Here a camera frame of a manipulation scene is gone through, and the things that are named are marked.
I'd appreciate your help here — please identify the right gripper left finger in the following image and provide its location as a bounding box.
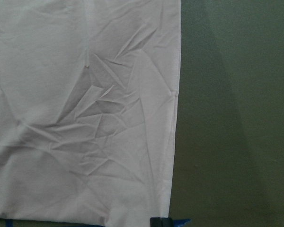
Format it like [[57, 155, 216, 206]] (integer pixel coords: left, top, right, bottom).
[[150, 218, 161, 227]]

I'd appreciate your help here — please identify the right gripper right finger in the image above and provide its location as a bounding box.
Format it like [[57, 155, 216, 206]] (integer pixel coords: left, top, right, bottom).
[[161, 218, 173, 227]]

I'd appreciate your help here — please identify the pink Snoopy t-shirt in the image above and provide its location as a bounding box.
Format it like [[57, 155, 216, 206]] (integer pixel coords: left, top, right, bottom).
[[0, 0, 181, 227]]

